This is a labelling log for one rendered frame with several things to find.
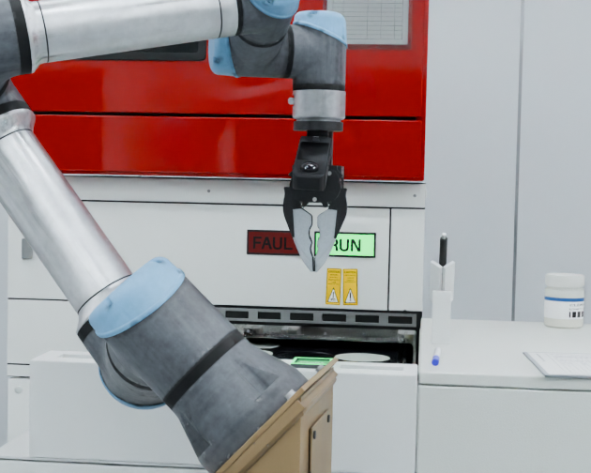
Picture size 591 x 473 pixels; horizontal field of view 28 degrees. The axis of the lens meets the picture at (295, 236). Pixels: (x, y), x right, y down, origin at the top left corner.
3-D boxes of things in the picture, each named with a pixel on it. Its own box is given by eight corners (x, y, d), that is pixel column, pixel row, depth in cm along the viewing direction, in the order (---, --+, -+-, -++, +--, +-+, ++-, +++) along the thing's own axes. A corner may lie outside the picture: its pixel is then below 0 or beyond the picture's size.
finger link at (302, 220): (317, 268, 172) (318, 205, 171) (313, 272, 166) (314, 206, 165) (295, 268, 172) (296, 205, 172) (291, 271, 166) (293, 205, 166)
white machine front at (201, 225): (10, 373, 236) (12, 174, 233) (419, 390, 227) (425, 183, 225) (5, 376, 232) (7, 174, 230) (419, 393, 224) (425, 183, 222)
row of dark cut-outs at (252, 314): (189, 318, 229) (189, 306, 229) (416, 327, 224) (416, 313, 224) (189, 319, 228) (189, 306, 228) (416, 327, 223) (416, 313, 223)
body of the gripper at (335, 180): (345, 206, 173) (347, 124, 172) (340, 207, 164) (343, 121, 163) (294, 205, 173) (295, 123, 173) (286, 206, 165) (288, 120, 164)
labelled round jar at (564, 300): (541, 323, 219) (543, 272, 218) (580, 324, 218) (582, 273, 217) (545, 328, 212) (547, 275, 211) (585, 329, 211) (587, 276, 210)
